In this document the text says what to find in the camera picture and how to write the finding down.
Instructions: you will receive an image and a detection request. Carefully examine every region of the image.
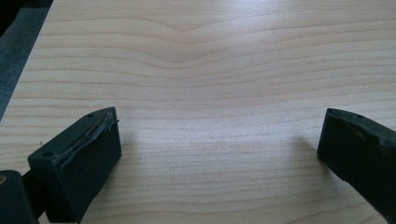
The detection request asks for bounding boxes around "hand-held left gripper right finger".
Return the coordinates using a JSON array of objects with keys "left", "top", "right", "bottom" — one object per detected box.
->
[{"left": 317, "top": 107, "right": 396, "bottom": 224}]

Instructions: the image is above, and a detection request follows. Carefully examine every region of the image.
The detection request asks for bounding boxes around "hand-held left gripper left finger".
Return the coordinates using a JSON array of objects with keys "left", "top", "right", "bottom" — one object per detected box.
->
[{"left": 27, "top": 106, "right": 122, "bottom": 224}]

